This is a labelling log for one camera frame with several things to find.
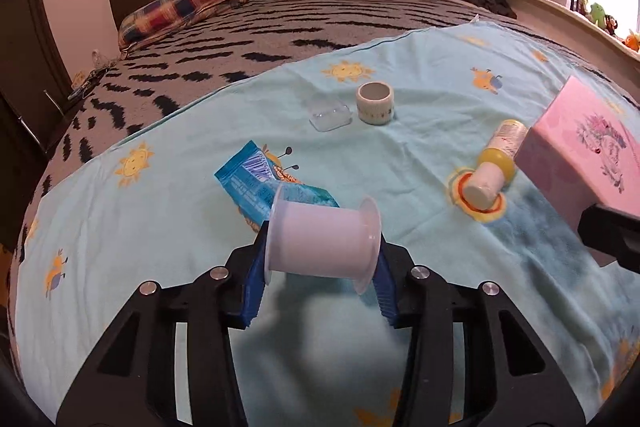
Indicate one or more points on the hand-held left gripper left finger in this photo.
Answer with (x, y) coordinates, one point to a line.
(252, 287)

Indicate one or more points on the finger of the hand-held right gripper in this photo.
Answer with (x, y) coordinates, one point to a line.
(610, 229)

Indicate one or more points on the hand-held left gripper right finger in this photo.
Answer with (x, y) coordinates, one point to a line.
(387, 297)

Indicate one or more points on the white plastic spool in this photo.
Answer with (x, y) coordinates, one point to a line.
(320, 242)

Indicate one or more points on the pink floral box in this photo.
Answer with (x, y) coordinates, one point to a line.
(580, 147)

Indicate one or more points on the light blue printed sheet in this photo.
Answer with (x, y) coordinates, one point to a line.
(175, 232)

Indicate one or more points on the blue snack wrapper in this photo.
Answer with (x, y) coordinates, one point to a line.
(250, 187)

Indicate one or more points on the yellow bottle with white cap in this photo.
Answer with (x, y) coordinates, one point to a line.
(495, 159)

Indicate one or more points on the clear plastic lid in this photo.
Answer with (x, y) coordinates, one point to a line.
(330, 116)

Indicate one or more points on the patterned tape roll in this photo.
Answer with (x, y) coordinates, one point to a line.
(376, 107)

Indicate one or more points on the orange plush toy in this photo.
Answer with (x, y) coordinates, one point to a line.
(633, 40)

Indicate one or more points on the red brown plush toy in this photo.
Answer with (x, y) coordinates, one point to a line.
(611, 25)

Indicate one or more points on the green frog plush toy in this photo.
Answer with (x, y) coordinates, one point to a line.
(597, 13)

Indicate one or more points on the beige plush toy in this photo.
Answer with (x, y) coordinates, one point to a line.
(582, 2)

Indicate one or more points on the grey zigzag blanket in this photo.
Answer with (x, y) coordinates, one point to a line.
(225, 42)

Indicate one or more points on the metal chair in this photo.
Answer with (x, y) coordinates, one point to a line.
(37, 122)

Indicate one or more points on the plaid checkered pillow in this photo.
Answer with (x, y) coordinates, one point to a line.
(180, 9)

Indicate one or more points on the dark brown wardrobe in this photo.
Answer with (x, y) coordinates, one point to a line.
(22, 22)

